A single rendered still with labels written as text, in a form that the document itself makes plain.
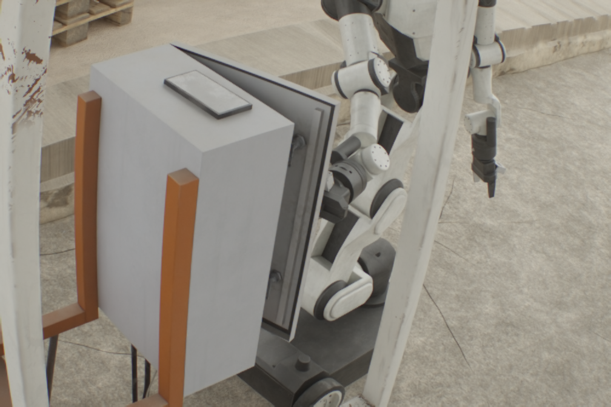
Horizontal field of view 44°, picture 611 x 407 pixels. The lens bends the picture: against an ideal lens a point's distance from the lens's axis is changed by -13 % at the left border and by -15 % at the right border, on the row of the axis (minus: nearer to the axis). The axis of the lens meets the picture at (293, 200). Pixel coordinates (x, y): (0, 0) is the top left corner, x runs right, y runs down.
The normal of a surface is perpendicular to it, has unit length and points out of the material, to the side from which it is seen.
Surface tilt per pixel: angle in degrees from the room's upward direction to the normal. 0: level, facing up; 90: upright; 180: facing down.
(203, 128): 0
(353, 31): 59
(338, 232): 72
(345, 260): 90
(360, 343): 0
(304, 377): 0
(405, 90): 105
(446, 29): 100
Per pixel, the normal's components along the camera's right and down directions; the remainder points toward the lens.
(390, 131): -0.66, 0.13
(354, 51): -0.55, -0.18
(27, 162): 0.65, 0.54
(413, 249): -0.75, 0.41
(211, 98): 0.15, -0.82
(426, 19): 0.33, 0.65
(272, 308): -0.51, 0.41
